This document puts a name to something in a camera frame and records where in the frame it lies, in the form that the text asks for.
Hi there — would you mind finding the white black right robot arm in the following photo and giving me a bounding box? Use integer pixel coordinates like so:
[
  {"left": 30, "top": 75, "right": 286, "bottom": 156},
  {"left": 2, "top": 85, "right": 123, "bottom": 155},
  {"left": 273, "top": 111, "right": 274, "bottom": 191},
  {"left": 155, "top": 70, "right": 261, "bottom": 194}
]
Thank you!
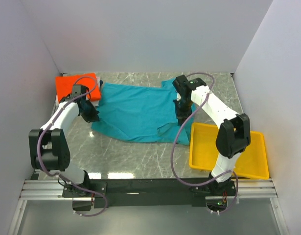
[{"left": 172, "top": 75, "right": 251, "bottom": 195}]

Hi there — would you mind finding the folded white t shirt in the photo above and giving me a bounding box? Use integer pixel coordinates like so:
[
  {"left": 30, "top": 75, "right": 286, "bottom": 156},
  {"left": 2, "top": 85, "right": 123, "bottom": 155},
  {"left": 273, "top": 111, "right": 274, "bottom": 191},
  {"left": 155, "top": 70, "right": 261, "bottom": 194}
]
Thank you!
[{"left": 55, "top": 95, "right": 99, "bottom": 107}]

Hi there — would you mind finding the teal t shirt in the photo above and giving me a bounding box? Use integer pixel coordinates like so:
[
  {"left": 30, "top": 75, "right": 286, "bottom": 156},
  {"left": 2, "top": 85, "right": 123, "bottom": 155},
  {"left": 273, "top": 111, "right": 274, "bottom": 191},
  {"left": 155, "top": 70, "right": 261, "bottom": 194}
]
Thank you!
[{"left": 92, "top": 80, "right": 194, "bottom": 145}]

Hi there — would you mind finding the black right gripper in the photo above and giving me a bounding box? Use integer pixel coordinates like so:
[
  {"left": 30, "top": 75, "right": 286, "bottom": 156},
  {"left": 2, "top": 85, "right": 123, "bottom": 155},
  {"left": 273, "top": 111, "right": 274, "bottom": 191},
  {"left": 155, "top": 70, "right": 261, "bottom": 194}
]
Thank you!
[{"left": 173, "top": 98, "right": 193, "bottom": 126}]

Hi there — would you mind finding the yellow plastic tray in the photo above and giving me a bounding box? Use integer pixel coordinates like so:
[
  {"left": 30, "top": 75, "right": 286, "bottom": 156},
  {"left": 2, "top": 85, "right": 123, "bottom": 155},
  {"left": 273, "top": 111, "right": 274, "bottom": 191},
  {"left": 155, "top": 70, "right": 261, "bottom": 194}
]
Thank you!
[{"left": 189, "top": 122, "right": 270, "bottom": 180}]

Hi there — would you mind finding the aluminium frame rail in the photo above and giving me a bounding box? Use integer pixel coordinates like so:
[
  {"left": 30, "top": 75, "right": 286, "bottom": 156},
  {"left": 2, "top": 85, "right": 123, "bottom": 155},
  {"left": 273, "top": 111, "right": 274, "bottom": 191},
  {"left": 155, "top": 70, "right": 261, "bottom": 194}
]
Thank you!
[{"left": 19, "top": 179, "right": 278, "bottom": 200}]

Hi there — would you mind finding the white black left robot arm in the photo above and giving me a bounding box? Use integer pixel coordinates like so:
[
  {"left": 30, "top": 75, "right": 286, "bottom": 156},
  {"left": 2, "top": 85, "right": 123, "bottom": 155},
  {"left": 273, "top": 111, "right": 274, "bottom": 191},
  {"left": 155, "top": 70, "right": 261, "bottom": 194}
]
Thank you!
[{"left": 28, "top": 84, "right": 99, "bottom": 197}]

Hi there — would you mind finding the folded orange t shirt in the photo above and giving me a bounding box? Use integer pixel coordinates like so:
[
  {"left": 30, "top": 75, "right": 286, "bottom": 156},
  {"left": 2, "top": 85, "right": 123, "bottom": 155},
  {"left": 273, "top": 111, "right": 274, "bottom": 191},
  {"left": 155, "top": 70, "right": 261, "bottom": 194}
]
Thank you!
[{"left": 55, "top": 73, "right": 101, "bottom": 102}]

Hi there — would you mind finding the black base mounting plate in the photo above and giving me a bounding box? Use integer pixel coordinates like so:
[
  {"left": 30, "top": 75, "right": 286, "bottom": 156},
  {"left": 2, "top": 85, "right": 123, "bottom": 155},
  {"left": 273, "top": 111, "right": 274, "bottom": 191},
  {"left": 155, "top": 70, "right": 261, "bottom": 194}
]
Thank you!
[{"left": 62, "top": 178, "right": 235, "bottom": 209}]

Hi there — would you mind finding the folded navy t shirt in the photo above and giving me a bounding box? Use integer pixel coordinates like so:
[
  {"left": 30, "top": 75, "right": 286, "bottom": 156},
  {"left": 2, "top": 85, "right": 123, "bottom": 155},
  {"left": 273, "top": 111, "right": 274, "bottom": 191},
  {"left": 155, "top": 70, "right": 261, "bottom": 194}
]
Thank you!
[{"left": 99, "top": 79, "right": 104, "bottom": 90}]

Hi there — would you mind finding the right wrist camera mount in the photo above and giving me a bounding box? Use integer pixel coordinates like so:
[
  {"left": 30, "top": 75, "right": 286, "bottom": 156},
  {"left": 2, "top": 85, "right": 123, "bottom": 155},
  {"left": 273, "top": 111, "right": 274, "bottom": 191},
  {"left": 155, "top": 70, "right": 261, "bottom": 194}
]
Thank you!
[{"left": 189, "top": 78, "right": 207, "bottom": 91}]

